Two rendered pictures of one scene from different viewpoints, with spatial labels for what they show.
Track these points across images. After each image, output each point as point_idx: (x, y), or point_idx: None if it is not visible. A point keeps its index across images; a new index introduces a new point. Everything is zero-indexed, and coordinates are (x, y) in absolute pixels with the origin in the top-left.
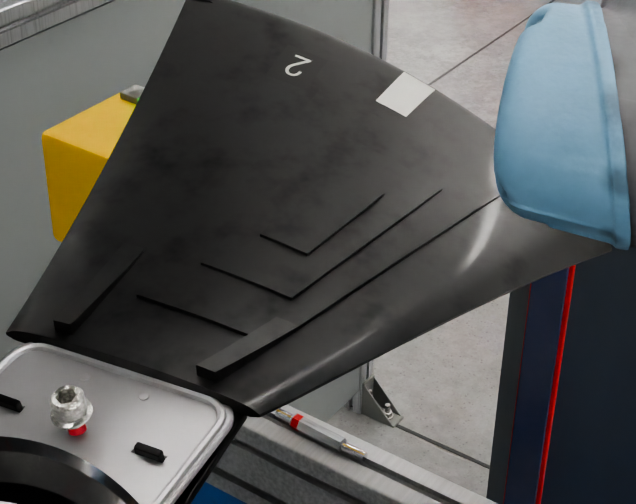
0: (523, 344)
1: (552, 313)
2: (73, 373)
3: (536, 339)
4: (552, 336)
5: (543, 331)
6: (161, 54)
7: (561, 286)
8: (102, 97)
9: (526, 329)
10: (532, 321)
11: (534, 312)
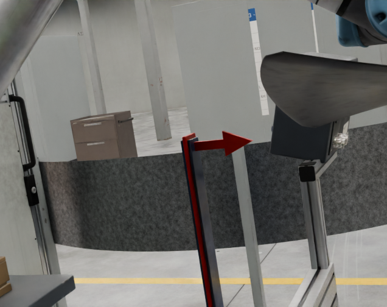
0: (211, 303)
1: (215, 266)
2: None
3: (216, 290)
4: (218, 281)
5: (216, 282)
6: (346, 60)
7: (213, 246)
8: None
9: (213, 289)
10: (213, 281)
11: (212, 274)
